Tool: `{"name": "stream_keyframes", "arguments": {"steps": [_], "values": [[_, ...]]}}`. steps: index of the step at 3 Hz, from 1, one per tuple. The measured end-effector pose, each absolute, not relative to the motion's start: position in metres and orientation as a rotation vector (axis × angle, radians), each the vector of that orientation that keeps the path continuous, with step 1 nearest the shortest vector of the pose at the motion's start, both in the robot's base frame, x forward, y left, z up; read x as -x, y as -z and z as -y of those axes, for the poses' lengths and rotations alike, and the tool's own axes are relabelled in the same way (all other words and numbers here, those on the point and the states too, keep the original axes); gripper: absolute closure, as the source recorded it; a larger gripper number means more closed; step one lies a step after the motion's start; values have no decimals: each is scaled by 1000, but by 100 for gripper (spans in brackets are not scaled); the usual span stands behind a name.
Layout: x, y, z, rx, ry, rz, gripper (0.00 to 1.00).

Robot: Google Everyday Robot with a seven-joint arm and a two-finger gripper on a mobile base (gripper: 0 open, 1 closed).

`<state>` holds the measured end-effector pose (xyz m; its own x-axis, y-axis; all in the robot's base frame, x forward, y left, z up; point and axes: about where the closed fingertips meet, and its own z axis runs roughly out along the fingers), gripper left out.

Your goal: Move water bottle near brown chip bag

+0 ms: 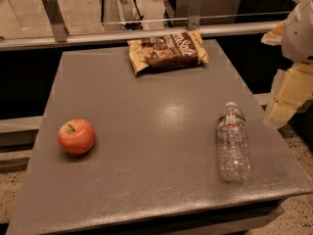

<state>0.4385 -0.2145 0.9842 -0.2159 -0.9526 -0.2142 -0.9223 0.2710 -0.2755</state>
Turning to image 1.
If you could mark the red apple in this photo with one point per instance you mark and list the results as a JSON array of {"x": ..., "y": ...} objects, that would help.
[{"x": 76, "y": 136}]

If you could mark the horizontal metal rail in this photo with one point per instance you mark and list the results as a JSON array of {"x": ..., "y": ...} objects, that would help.
[{"x": 206, "y": 31}]

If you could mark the clear plastic water bottle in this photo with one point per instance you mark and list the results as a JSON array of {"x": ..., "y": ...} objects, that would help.
[{"x": 232, "y": 144}]

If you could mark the left metal rail bracket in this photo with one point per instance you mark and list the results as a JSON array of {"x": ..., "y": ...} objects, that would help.
[{"x": 56, "y": 20}]

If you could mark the brown chip bag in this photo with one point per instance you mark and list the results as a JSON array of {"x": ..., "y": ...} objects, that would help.
[{"x": 171, "y": 51}]

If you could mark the right metal rail bracket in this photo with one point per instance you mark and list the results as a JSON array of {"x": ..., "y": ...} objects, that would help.
[{"x": 194, "y": 14}]

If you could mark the metal rail bracket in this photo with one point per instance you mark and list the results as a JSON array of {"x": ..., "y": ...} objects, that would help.
[
  {"x": 194, "y": 14},
  {"x": 56, "y": 20}
]

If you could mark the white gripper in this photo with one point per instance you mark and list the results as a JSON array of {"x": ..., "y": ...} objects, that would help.
[{"x": 299, "y": 36}]

